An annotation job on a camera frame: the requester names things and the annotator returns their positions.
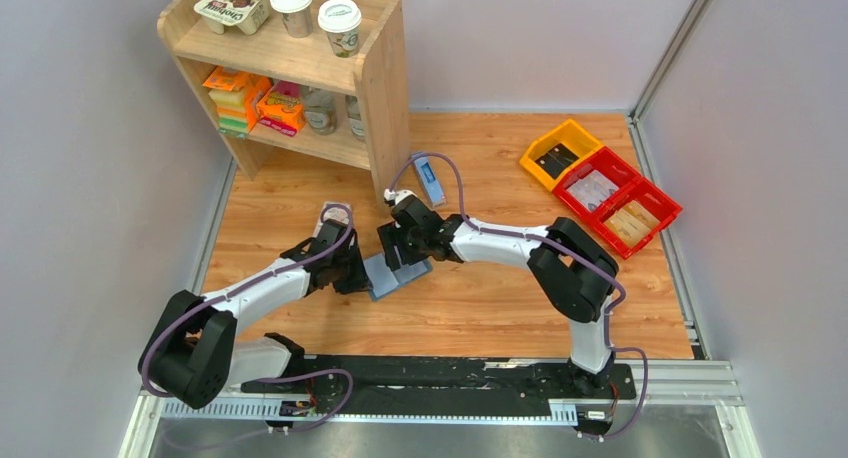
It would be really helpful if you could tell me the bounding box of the white lidded paper cup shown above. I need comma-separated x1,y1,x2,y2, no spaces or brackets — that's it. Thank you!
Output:
269,0,313,38
317,0,362,58

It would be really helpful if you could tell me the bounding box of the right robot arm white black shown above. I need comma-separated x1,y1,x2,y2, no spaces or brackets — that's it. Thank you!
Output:
378,190,619,397

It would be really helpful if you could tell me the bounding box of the aluminium rail frame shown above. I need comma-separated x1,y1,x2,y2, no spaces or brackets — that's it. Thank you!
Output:
120,355,760,457

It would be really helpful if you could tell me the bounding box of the right glass jar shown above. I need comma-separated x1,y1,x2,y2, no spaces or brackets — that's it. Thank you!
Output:
345,95,365,142

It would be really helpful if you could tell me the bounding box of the near red plastic bin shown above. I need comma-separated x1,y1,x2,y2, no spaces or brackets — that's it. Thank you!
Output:
588,178,683,259

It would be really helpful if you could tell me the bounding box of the glass jar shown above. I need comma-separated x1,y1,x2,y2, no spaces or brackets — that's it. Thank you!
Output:
300,85,337,135
345,95,365,142

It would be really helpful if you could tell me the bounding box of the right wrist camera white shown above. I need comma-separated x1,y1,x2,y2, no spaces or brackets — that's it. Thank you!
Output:
383,189,416,208

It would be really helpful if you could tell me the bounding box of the wooden shelf unit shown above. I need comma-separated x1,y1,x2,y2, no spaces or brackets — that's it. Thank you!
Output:
157,0,411,207

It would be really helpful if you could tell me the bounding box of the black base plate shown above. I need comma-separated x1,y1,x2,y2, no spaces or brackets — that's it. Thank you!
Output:
240,351,637,418

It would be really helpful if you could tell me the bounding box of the left white lidded paper cup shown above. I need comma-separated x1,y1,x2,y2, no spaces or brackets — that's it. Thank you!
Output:
269,0,313,38

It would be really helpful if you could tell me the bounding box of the middle red plastic bin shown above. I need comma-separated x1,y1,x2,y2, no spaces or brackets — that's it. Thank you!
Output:
553,147,642,220

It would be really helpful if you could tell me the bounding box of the orange pink snack bag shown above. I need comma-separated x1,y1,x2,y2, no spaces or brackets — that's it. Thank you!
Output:
256,80,305,137

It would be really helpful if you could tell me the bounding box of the yellow plastic bin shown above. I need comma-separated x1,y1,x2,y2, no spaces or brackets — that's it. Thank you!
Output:
519,119,604,191

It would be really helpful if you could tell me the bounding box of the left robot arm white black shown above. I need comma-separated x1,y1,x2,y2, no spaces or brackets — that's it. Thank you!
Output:
138,219,371,409

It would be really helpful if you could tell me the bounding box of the chocolate pudding cup pack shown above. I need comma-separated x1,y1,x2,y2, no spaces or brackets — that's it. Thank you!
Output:
193,0,269,35

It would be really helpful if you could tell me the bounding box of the blue rectangular box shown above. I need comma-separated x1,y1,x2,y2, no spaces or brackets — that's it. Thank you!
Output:
412,152,447,207

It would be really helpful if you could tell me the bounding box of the orange snack box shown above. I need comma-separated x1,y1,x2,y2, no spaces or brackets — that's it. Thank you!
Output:
203,66,272,133

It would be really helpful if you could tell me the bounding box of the black card in yellow bin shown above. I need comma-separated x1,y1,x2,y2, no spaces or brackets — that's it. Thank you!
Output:
535,143,578,179

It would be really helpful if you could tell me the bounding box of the left glass jar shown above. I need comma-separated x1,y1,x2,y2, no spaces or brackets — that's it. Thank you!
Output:
300,85,337,135

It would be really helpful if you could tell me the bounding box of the red plastic bin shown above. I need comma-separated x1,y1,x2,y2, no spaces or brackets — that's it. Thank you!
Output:
588,178,683,259
553,147,642,220

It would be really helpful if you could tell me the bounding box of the stack of coloured sponges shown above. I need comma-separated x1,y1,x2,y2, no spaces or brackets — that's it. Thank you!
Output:
208,88,249,133

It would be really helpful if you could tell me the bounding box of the small pink packet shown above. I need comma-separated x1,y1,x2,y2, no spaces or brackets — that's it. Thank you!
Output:
312,201,352,237

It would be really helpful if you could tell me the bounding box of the blue leather card holder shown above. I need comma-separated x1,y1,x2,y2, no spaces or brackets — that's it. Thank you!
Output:
363,253,432,302

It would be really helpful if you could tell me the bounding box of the right white lidded paper cup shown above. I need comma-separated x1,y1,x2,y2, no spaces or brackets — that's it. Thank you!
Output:
317,0,362,58

